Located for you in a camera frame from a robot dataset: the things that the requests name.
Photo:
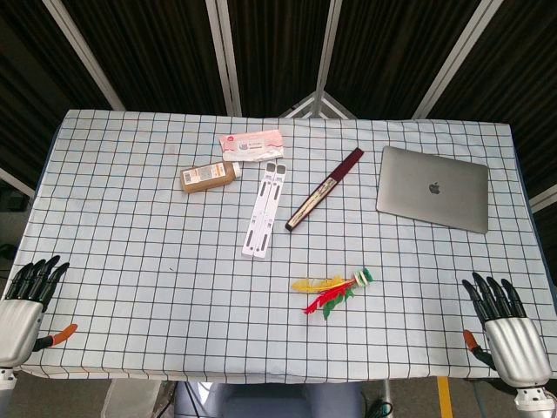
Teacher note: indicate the dark red folding fan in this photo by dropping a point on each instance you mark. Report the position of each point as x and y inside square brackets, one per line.
[324, 189]

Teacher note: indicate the colourful feather shuttlecock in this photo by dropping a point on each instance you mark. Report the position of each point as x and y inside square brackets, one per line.
[333, 292]

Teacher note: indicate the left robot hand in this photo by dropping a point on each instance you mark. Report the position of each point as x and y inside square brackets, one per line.
[17, 322]

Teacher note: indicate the white framed dark partition screen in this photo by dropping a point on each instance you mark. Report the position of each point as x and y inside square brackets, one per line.
[278, 52]

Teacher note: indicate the white checked tablecloth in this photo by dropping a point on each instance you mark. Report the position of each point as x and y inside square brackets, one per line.
[174, 305]

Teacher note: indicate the white folding laptop stand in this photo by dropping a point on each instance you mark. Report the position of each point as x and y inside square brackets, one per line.
[263, 209]

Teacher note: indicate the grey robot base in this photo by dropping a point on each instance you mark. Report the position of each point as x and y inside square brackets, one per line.
[265, 399]

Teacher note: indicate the pink white plastic packet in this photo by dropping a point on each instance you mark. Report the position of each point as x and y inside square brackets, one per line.
[252, 146]

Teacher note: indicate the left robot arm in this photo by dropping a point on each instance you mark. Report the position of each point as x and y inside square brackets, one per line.
[5, 378]

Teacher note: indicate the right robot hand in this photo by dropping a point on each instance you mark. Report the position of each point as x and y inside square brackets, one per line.
[515, 344]

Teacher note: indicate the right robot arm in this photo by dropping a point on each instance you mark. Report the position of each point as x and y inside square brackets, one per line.
[531, 398]

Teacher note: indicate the brown juice bottle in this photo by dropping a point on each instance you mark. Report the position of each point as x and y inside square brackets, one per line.
[209, 176]

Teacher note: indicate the grey apple laptop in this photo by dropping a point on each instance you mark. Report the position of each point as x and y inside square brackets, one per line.
[433, 189]

